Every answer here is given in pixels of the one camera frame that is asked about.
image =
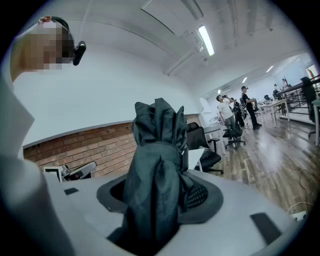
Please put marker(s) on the white table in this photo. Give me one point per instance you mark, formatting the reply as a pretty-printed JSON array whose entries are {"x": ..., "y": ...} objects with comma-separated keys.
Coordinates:
[{"x": 195, "y": 157}]

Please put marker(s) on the long white desk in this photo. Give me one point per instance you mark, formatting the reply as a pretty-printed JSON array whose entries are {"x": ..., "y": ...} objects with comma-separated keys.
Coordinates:
[{"x": 272, "y": 105}]

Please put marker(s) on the white power strip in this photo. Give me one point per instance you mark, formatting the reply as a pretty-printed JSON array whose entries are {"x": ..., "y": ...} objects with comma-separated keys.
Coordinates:
[{"x": 299, "y": 215}]

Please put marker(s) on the person's head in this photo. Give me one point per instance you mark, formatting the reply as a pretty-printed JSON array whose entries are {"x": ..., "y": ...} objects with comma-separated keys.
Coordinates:
[{"x": 37, "y": 52}]

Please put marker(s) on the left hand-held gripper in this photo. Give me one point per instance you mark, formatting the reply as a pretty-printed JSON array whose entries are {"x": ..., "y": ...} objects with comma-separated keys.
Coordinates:
[{"x": 53, "y": 172}]

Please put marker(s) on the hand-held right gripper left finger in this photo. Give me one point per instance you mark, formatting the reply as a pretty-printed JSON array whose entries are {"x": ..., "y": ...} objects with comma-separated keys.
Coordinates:
[{"x": 82, "y": 212}]

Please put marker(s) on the ceiling tube light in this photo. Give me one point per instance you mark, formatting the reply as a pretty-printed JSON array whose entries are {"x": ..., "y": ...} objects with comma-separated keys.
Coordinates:
[{"x": 206, "y": 40}]

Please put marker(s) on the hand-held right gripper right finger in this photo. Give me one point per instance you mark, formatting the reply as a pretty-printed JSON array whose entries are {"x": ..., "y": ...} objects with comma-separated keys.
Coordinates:
[{"x": 237, "y": 200}]

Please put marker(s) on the black head-worn camera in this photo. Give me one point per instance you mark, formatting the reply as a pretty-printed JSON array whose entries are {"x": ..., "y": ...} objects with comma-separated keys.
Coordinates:
[{"x": 79, "y": 53}]

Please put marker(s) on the black metal railing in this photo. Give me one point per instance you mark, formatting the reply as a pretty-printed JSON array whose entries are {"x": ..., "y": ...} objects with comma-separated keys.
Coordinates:
[{"x": 297, "y": 92}]

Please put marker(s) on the black mesh office chair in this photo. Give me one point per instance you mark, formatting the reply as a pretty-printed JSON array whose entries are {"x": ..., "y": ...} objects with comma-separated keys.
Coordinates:
[{"x": 235, "y": 131}]

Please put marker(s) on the black umbrella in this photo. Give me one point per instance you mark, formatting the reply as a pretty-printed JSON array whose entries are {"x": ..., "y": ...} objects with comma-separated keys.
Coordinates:
[{"x": 155, "y": 162}]

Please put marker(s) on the person's white shirt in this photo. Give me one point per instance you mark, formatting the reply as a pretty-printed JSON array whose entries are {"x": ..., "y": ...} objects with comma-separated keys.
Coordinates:
[{"x": 22, "y": 175}]

